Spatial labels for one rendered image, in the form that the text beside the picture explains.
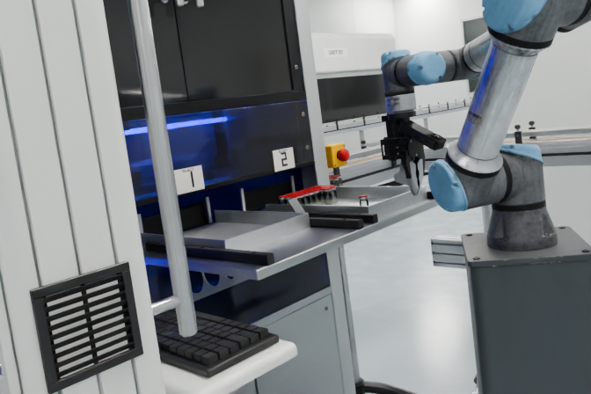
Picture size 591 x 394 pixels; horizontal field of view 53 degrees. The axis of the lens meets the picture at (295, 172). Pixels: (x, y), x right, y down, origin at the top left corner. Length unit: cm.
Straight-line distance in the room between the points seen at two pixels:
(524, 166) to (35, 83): 101
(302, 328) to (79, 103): 123
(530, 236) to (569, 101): 154
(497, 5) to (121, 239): 73
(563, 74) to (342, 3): 720
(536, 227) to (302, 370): 82
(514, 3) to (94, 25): 68
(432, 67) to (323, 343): 92
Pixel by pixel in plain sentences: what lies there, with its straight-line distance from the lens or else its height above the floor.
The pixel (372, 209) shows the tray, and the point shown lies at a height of 90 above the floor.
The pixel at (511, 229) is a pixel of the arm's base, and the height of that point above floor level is 84.
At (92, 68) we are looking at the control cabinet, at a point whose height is 123.
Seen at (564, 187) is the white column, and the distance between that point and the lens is 292.
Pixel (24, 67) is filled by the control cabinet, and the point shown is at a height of 124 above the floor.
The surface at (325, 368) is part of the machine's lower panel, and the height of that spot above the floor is 36.
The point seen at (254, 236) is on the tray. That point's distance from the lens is 127.
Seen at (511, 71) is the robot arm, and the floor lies 117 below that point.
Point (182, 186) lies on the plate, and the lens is 147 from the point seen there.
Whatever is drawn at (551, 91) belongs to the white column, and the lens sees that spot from 289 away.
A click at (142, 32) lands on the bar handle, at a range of 78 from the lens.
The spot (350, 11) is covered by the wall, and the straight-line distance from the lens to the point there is 994.
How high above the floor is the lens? 116
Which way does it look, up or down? 6 degrees down
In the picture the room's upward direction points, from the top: 7 degrees counter-clockwise
